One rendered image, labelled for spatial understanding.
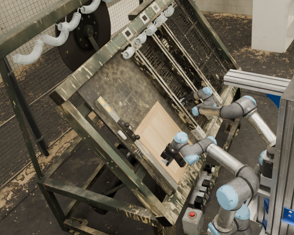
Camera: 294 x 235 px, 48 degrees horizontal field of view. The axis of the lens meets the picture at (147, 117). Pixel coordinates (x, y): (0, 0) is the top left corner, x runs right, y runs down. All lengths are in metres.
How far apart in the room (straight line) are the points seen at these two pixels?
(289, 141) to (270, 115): 3.04
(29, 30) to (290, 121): 1.82
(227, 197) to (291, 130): 0.44
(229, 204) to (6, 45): 1.71
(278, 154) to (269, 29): 4.47
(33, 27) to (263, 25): 4.39
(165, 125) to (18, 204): 2.27
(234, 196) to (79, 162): 3.10
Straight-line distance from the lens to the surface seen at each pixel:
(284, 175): 1.96
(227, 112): 2.46
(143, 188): 2.45
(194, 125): 3.01
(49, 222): 4.02
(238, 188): 1.70
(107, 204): 2.88
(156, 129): 2.72
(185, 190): 2.76
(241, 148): 4.29
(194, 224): 2.49
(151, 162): 2.56
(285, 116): 1.71
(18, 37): 2.50
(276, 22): 6.10
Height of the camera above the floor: 2.98
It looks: 37 degrees down
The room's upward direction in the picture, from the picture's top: 11 degrees counter-clockwise
